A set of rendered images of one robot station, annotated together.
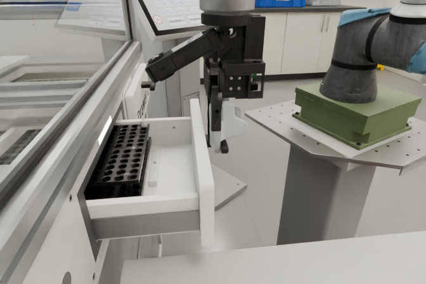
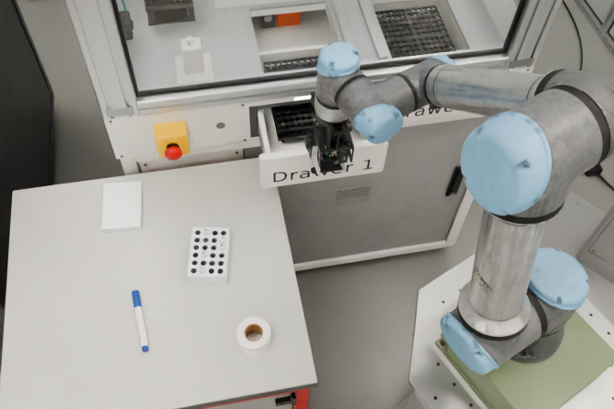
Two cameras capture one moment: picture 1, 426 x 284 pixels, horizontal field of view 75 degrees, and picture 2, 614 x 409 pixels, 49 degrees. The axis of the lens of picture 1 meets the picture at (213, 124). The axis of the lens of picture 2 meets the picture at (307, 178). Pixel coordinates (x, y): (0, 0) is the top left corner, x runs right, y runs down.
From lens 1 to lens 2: 133 cm
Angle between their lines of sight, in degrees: 65
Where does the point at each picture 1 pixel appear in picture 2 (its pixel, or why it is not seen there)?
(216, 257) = (276, 203)
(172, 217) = not seen: hidden behind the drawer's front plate
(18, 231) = (202, 97)
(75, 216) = (242, 112)
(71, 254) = (230, 120)
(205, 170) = (272, 155)
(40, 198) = (217, 95)
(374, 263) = (276, 296)
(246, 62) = (321, 141)
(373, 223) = not seen: outside the picture
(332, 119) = not seen: hidden behind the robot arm
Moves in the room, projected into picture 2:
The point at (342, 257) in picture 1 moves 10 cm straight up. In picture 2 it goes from (280, 277) to (280, 255)
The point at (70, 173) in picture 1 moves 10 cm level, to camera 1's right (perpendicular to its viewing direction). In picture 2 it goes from (246, 98) to (247, 132)
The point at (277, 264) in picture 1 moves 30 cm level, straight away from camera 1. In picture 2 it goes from (272, 237) to (401, 268)
